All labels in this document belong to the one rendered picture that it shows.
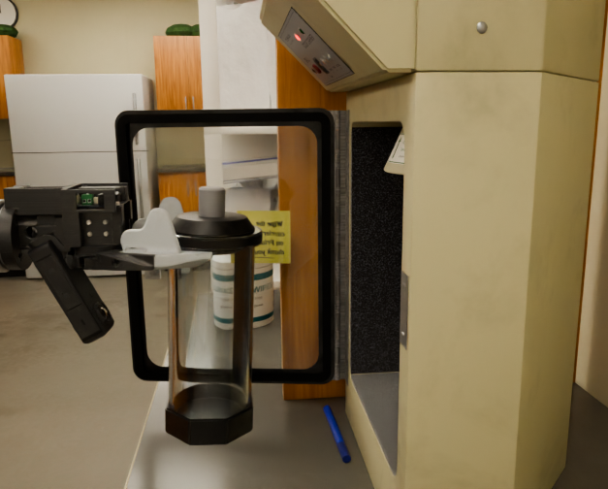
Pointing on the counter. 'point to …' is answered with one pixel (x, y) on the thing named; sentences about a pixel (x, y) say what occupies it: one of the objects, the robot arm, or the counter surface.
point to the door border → (318, 223)
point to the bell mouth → (397, 156)
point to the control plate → (312, 44)
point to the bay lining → (374, 251)
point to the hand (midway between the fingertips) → (208, 251)
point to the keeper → (403, 309)
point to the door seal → (322, 227)
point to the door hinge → (342, 243)
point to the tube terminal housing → (488, 239)
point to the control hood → (355, 35)
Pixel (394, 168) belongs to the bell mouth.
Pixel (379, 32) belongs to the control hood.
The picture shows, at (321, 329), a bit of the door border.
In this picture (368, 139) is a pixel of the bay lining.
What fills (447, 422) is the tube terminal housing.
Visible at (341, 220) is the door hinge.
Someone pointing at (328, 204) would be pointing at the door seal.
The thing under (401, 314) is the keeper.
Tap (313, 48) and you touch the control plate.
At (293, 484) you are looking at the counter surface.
